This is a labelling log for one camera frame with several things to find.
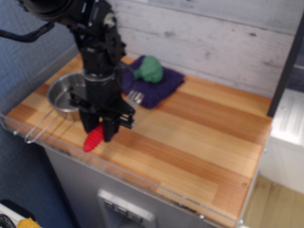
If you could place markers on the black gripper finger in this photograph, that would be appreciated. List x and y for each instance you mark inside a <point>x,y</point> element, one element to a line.
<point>90,121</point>
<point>110,128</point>

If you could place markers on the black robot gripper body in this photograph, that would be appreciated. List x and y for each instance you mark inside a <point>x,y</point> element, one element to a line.
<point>104,98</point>

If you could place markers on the red handled metal fork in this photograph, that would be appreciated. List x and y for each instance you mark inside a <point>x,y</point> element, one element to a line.
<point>96,135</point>

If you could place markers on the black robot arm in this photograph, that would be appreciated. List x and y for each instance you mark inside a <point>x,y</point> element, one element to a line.
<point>93,25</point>

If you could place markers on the stainless steel pot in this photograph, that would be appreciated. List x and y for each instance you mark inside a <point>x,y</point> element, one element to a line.
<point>58,96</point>

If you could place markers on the purple folded towel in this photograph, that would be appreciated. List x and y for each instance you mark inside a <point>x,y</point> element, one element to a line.
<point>153,93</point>

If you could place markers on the green toy broccoli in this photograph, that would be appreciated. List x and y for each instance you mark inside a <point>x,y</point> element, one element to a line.
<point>150,70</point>

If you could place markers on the grey toy fridge cabinet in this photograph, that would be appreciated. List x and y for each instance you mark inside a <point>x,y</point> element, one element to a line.
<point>81,176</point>

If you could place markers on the clear acrylic edge guard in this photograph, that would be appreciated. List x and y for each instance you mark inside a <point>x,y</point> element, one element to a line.
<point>189,162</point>

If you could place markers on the silver dispenser button panel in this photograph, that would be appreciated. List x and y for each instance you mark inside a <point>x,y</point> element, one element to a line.
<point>120,213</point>

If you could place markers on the yellow black object corner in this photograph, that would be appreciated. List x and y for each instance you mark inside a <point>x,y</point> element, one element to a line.
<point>13,215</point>

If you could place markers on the white toy sink unit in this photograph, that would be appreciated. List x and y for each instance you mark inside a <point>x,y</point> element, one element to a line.
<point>283,159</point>

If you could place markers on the black right vertical post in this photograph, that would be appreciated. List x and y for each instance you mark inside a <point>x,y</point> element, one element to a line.
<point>288,20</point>

